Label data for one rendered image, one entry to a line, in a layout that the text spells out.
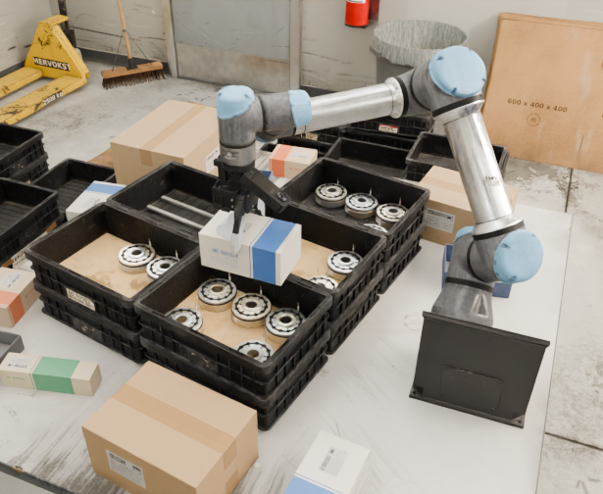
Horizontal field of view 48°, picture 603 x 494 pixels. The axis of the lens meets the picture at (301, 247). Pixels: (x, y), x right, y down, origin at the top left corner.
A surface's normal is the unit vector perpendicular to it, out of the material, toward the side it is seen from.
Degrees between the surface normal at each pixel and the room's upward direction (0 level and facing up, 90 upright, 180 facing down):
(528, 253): 61
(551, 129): 75
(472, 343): 90
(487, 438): 0
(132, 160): 90
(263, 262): 90
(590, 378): 0
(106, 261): 0
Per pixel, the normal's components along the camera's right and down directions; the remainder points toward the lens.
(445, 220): -0.50, 0.51
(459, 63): 0.23, -0.15
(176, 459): 0.01, -0.81
